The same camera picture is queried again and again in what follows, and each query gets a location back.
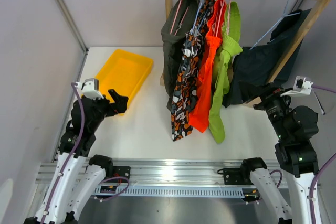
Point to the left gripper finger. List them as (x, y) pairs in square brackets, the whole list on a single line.
[(115, 97), (121, 104)]

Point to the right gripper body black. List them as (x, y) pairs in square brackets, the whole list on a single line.
[(274, 103)]

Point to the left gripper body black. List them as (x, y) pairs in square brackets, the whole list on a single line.
[(104, 108)]

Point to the dark navy shorts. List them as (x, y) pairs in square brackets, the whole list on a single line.
[(255, 66)]

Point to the lime green shorts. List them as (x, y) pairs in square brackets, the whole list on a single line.
[(229, 48)]

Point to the bright orange shorts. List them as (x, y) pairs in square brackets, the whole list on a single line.
[(198, 118)]

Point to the camouflage orange black shorts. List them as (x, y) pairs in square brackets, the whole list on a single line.
[(184, 96)]

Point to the blue hanger with camouflage shorts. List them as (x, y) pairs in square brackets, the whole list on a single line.
[(198, 11)]

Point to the pink hanger with orange shorts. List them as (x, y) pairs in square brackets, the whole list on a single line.
[(220, 18)]

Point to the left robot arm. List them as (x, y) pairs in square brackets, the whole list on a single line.
[(66, 196)]

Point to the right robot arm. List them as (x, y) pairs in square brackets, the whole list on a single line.
[(294, 151)]

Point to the dark olive shorts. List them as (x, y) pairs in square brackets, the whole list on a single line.
[(172, 45)]

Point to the pink hanger leftmost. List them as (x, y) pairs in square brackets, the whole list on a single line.
[(179, 18)]

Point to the yellow plastic tray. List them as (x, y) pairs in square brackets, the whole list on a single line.
[(122, 69)]

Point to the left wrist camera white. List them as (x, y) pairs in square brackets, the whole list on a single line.
[(89, 89)]

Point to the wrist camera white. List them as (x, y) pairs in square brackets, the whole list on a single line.
[(302, 87), (89, 89)]

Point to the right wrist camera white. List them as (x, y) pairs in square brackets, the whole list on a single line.
[(302, 87)]

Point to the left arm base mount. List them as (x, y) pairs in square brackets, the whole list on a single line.
[(118, 172)]

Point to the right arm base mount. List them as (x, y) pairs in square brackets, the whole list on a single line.
[(241, 175)]

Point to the aluminium mounting rail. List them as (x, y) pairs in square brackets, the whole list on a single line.
[(169, 178)]

